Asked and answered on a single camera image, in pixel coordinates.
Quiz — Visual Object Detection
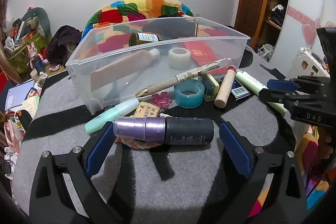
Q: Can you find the white tape roll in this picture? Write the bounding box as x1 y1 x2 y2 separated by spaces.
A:
168 48 191 69

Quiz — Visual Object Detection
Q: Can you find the blue card box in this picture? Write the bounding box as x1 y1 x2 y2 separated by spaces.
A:
216 77 250 101

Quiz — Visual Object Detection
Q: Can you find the tan eraser block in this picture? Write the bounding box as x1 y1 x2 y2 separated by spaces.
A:
133 101 160 118

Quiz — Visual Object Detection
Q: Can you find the light green marker tube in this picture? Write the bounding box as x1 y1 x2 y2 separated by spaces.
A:
235 70 287 117

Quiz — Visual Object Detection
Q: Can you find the white suitcase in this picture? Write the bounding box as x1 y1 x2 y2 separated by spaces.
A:
286 47 330 79

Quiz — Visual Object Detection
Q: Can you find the dark purple clothing heap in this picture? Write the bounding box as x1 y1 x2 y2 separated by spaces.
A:
46 25 82 66

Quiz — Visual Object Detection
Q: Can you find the grey neck pillow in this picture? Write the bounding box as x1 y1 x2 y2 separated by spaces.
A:
22 7 51 37

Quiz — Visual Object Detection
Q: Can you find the mint green highlighter pen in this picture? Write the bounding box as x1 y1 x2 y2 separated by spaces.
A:
85 98 139 134

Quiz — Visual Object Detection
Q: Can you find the grey black striped blanket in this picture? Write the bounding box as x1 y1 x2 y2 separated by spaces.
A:
13 72 308 223

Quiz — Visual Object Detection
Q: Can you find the red paper packet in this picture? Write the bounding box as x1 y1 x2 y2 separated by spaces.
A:
180 37 223 68

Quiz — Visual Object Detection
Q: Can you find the green basket of clutter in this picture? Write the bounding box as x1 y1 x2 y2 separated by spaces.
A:
4 16 49 75

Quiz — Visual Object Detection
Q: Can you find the black clothing pile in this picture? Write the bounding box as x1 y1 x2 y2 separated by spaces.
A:
142 16 196 40

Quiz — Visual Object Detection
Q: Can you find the teal tape roll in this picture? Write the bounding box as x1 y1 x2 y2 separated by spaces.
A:
174 79 205 109

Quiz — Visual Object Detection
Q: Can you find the pink hair clip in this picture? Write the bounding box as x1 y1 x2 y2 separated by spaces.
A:
151 92 173 110

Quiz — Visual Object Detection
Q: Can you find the braided rope keychain charm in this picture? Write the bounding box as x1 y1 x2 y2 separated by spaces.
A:
113 117 166 149

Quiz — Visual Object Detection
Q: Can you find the white sliding wardrobe door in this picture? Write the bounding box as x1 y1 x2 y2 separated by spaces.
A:
269 0 335 75

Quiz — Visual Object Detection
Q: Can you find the blue white booklet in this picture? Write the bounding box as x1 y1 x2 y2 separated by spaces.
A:
5 80 35 111

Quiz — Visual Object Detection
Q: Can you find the red box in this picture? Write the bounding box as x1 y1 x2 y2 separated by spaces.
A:
0 71 11 93

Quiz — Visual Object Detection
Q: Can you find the peach cosmetic tube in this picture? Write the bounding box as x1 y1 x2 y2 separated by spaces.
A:
91 48 161 92

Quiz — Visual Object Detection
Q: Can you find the purple and black bottle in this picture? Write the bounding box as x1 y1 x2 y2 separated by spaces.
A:
113 117 214 145

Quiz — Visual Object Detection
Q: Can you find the small green box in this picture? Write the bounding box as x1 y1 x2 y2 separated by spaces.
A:
200 74 219 102

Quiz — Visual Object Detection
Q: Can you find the beige lip balm stick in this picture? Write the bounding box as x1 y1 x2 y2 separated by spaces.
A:
214 65 236 109

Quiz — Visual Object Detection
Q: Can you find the clear plastic storage bin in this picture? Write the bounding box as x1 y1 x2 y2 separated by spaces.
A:
66 16 248 114

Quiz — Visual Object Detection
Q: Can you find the dark green glass bottle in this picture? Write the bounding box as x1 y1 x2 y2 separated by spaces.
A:
129 32 159 47

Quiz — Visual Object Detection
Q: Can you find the person's right hand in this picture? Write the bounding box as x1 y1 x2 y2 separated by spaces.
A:
313 126 335 173

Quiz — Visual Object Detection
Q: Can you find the pink rabbit figurine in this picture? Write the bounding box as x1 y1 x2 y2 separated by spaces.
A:
27 42 46 74

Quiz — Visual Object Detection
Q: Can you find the beige patterned pen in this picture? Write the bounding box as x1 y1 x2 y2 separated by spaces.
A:
135 58 232 98

